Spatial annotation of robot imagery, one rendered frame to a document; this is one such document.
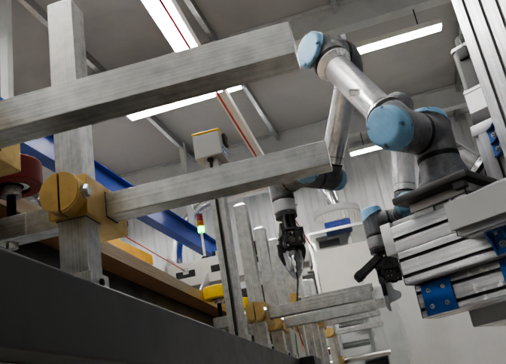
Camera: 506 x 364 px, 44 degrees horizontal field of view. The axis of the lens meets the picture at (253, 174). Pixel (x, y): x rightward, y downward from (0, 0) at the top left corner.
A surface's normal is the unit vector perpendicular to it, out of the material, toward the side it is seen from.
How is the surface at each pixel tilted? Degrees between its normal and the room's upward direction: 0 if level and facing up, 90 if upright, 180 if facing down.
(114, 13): 180
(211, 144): 90
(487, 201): 90
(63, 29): 90
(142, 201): 90
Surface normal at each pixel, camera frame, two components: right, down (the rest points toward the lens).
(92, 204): 0.96, -0.23
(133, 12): 0.16, 0.92
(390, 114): -0.73, -0.02
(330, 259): -0.22, -0.32
